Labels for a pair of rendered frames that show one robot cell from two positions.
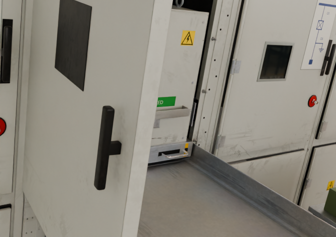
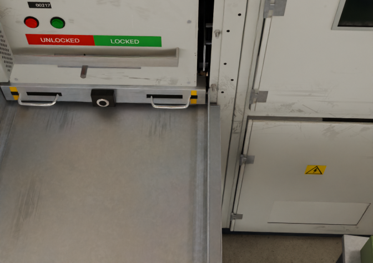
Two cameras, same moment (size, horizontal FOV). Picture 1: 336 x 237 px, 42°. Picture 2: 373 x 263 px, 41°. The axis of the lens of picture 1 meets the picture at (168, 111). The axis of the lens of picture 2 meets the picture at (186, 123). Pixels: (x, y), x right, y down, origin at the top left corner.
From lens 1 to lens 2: 1.14 m
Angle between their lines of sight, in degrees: 48
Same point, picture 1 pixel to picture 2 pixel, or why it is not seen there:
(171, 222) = (66, 208)
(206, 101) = (225, 45)
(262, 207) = (203, 232)
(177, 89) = (162, 28)
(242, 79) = (295, 24)
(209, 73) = (224, 10)
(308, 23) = not seen: outside the picture
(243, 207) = (178, 221)
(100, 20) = not seen: outside the picture
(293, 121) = not seen: outside the picture
